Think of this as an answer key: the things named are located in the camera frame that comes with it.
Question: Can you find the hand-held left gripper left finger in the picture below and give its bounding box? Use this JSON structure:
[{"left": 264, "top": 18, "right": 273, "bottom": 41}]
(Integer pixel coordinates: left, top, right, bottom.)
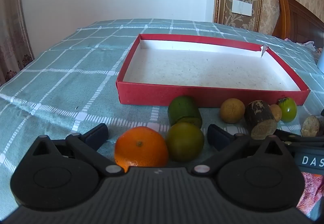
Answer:
[{"left": 24, "top": 123, "right": 126, "bottom": 177}]

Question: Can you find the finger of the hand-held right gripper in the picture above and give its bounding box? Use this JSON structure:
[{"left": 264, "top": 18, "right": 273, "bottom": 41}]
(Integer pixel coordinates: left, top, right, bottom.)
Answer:
[{"left": 275, "top": 129, "right": 324, "bottom": 145}]

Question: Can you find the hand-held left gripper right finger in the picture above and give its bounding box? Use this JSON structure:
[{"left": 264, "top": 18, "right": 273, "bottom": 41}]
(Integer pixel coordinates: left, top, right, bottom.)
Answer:
[{"left": 191, "top": 124, "right": 294, "bottom": 177}]

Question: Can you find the grey sugarcane piece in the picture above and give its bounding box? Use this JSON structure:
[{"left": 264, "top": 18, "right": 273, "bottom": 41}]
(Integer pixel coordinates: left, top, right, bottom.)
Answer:
[{"left": 301, "top": 115, "right": 321, "bottom": 138}]

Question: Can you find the small tan fruit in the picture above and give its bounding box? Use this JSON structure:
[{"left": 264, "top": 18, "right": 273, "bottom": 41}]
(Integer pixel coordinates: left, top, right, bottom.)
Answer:
[{"left": 269, "top": 104, "right": 282, "bottom": 122}]

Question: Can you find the round tan fruit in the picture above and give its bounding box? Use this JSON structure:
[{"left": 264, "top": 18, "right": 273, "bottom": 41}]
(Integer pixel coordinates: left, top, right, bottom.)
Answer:
[{"left": 219, "top": 98, "right": 246, "bottom": 124}]

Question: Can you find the round yellow-green fruit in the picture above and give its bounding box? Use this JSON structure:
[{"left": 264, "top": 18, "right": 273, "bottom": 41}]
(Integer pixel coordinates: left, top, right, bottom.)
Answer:
[{"left": 165, "top": 122, "right": 205, "bottom": 162}]

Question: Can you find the dark sugarcane piece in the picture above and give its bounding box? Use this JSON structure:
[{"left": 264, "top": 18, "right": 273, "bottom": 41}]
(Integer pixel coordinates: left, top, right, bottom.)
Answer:
[{"left": 244, "top": 100, "right": 277, "bottom": 140}]

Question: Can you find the dark green oval fruit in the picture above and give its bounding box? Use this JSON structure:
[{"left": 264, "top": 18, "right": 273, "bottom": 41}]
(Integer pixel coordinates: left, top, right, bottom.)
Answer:
[{"left": 167, "top": 96, "right": 202, "bottom": 129}]

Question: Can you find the orange mandarin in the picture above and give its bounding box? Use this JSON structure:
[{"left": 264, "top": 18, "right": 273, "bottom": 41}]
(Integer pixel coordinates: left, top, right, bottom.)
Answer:
[{"left": 114, "top": 126, "right": 169, "bottom": 172}]

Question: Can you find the red cardboard box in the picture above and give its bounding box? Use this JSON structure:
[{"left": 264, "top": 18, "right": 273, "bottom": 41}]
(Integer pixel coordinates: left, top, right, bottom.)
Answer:
[{"left": 116, "top": 34, "right": 311, "bottom": 107}]

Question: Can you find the red patterned cloth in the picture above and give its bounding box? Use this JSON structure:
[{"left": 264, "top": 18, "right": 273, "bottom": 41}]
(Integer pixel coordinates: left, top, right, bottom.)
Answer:
[{"left": 296, "top": 171, "right": 324, "bottom": 219}]

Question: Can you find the white electric kettle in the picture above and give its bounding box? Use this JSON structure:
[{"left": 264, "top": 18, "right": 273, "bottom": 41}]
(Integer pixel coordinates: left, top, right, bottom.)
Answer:
[{"left": 316, "top": 47, "right": 324, "bottom": 75}]

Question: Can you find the pink cloth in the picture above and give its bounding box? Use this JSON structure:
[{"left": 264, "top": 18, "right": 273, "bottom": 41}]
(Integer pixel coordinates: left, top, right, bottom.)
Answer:
[{"left": 283, "top": 38, "right": 324, "bottom": 54}]

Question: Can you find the white wall switch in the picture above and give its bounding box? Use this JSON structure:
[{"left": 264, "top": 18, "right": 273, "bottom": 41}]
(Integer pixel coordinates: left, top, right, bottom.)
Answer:
[{"left": 231, "top": 0, "right": 253, "bottom": 16}]

